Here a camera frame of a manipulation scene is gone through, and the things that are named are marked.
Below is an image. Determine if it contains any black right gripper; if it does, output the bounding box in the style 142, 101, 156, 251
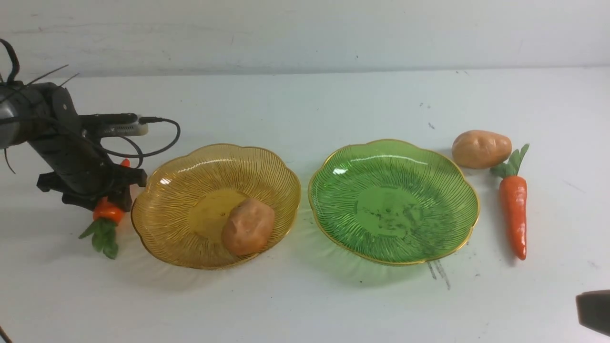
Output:
575, 290, 610, 336

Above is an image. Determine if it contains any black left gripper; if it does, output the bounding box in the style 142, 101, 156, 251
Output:
29, 82, 148, 211

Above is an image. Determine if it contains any small orange toy carrot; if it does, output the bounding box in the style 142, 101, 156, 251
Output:
79, 159, 131, 260

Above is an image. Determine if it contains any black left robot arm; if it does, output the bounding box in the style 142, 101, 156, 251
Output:
1, 82, 147, 212

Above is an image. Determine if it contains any amber ribbed glass plate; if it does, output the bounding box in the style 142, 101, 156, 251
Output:
131, 144, 302, 270

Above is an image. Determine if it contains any reddish brown toy potato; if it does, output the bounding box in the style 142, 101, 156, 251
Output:
221, 198, 275, 256

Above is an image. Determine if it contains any green ribbed glass plate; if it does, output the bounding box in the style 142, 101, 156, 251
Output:
307, 139, 481, 266

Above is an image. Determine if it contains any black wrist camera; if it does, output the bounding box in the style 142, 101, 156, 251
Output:
79, 113, 149, 138

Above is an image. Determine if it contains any black camera cable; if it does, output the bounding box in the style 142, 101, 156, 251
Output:
98, 117, 182, 168

